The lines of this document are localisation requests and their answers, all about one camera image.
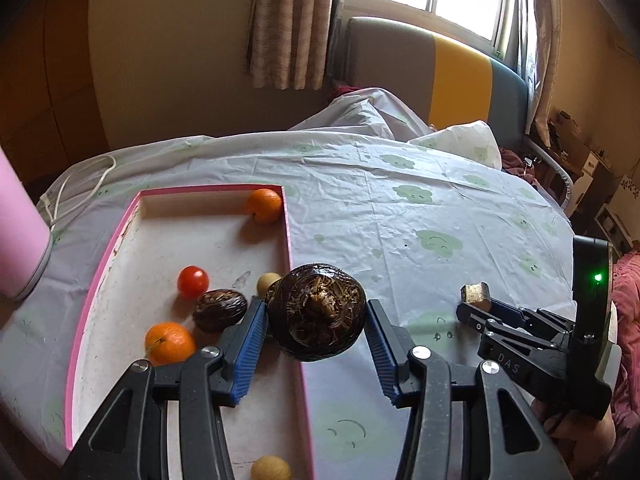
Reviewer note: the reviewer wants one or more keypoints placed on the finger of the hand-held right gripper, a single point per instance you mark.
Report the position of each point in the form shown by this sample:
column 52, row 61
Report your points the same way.
column 475, row 316
column 540, row 322

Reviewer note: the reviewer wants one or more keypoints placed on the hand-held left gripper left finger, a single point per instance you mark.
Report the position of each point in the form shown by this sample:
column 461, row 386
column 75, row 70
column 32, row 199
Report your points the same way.
column 247, row 355

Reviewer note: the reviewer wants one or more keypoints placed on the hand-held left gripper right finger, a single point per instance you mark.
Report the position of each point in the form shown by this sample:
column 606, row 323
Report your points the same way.
column 385, row 360

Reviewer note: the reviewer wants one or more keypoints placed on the dark sugarcane piece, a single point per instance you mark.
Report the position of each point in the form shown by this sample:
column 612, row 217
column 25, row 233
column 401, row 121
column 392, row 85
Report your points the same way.
column 477, row 294

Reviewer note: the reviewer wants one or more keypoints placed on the dark brown water chestnut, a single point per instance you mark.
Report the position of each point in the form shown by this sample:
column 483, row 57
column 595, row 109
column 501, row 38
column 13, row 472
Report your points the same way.
column 217, row 310

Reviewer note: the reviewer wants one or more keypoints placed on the yellowish longan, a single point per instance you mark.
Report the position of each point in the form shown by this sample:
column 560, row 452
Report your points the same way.
column 267, row 284
column 270, row 469

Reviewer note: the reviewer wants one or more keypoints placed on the large dark brown taro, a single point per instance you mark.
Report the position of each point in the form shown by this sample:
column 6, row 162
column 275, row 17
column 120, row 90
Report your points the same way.
column 320, row 320

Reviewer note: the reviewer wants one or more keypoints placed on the red tomato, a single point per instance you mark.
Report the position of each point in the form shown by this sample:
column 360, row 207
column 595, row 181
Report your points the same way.
column 192, row 282

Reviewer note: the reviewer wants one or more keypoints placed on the pink shallow box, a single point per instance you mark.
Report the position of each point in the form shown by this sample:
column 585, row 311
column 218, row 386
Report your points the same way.
column 150, row 240

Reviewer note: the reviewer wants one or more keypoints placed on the large orange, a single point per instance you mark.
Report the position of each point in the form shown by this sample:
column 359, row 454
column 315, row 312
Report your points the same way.
column 263, row 205

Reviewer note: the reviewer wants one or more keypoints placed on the person's right hand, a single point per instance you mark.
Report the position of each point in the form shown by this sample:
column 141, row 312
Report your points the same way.
column 580, row 432

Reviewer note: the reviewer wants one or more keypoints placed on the pink blanket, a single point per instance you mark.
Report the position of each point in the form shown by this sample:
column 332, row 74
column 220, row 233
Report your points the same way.
column 630, row 300

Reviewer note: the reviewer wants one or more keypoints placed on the small orange with stem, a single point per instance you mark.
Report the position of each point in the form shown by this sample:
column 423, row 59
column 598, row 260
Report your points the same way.
column 169, row 344

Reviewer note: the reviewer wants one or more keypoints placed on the dark red cloth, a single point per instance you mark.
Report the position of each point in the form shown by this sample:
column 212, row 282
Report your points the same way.
column 515, row 157

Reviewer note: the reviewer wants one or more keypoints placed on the pink cylindrical container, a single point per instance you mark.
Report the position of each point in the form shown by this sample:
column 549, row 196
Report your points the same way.
column 20, row 230

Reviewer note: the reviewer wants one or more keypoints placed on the sheer beige curtain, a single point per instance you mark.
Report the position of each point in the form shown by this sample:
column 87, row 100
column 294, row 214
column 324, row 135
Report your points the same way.
column 545, row 60

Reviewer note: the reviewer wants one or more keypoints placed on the beige patterned curtain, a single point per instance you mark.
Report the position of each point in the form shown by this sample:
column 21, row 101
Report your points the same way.
column 290, row 25

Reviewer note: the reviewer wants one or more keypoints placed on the grey metal bed rail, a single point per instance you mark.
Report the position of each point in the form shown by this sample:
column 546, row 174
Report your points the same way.
column 560, row 170

